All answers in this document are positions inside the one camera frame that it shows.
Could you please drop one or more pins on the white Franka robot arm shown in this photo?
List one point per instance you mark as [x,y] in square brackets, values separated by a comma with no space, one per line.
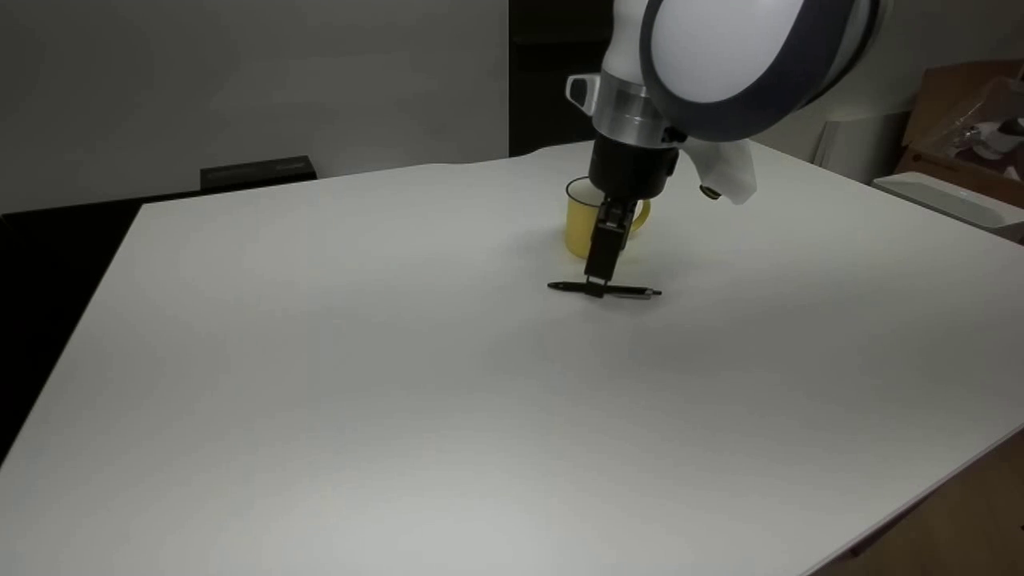
[725,43]

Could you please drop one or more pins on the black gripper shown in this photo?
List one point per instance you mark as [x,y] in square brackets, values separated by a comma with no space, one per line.
[635,169]

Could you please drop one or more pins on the yellow enamel mug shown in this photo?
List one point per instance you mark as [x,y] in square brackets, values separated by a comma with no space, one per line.
[576,224]

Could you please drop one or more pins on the flat white tray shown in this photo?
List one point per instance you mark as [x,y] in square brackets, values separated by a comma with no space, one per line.
[947,196]

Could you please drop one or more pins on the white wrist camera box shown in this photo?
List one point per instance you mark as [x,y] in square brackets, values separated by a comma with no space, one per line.
[730,169]

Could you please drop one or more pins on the black ballpoint pen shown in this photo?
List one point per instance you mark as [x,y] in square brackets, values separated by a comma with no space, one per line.
[640,293]

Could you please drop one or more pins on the white plastic bin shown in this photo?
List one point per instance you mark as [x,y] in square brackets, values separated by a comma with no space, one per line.
[851,144]

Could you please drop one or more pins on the brown cardboard box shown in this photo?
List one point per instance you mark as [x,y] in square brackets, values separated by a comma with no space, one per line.
[947,106]

